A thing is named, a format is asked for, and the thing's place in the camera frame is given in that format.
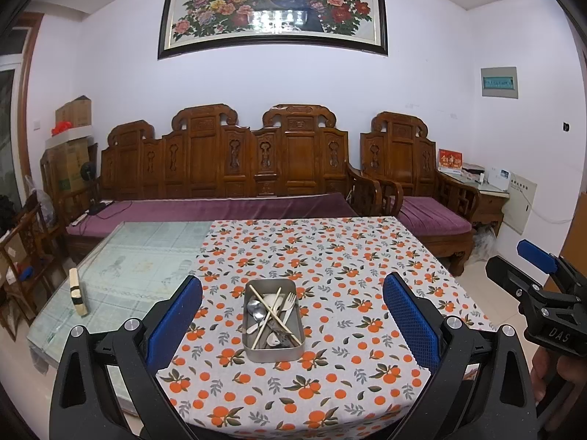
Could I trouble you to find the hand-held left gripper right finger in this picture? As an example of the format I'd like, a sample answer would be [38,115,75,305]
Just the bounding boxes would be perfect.
[383,272,537,440]

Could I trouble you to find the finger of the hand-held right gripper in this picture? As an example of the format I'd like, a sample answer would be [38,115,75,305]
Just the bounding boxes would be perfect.
[517,239,561,276]
[486,256,546,304]

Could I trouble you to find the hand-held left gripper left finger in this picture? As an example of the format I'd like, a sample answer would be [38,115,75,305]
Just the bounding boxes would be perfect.
[50,275,205,440]

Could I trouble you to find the rectangular metal tray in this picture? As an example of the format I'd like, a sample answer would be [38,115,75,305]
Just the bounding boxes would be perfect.
[243,279,304,364]

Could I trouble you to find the wooden chopstick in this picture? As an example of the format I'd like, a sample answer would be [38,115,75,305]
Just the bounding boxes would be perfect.
[249,285,302,345]
[253,287,282,348]

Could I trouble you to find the white plastic spoon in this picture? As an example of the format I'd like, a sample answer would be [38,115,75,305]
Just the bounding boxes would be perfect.
[263,294,284,344]

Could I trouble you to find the white plastic fork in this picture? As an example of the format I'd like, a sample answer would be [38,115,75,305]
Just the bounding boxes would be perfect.
[270,292,297,336]

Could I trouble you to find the person's right hand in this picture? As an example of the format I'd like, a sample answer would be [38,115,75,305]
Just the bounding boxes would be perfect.
[529,344,587,405]

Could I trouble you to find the clear plastic bag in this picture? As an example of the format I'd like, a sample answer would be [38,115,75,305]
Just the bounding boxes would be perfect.
[474,229,496,257]

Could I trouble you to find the brown cardboard sheet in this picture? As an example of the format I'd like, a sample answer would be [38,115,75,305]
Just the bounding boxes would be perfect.
[562,192,587,257]

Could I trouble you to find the wooden side table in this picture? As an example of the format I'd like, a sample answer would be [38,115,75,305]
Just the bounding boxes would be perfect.
[438,167,510,239]

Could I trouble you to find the white device with blue label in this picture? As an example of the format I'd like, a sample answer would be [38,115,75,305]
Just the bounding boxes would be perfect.
[486,168,511,190]

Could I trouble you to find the short purple seat cushion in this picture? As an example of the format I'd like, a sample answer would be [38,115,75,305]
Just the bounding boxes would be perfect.
[399,196,473,235]

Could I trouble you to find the wooden block with black band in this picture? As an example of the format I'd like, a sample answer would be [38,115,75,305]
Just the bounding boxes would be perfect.
[69,268,89,317]

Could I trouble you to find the long purple seat cushion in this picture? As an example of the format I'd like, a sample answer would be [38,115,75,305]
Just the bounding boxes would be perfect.
[69,192,358,238]

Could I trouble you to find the red box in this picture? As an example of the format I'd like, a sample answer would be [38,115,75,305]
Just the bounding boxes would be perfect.
[438,149,463,174]

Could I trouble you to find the orange print tablecloth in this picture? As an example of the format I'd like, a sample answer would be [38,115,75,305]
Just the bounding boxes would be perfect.
[156,216,498,438]

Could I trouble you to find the carved wooden armchair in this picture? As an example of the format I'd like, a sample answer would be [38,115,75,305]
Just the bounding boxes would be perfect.
[360,111,482,276]

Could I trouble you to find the wooden side chair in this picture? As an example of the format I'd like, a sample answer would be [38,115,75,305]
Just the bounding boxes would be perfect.
[0,192,56,340]

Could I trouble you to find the small black fan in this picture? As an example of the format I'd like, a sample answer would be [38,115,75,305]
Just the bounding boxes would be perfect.
[79,162,104,215]

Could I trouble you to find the carved wooden sofa bench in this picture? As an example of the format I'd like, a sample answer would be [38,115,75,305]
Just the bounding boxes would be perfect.
[66,104,383,248]

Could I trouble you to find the flat white box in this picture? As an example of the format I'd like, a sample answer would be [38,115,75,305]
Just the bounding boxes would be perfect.
[46,126,92,150]

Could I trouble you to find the small brown cardboard box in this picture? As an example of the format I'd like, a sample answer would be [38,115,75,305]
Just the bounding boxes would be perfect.
[56,96,91,129]

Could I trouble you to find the framed floral peacock painting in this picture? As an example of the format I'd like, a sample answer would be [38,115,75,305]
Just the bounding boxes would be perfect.
[158,0,389,60]

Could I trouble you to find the white wall cabinet cover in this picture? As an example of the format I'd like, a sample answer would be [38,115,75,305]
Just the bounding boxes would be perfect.
[502,173,538,235]

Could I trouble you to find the grey wall electrical panel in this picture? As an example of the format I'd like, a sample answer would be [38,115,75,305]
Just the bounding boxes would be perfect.
[481,67,519,99]

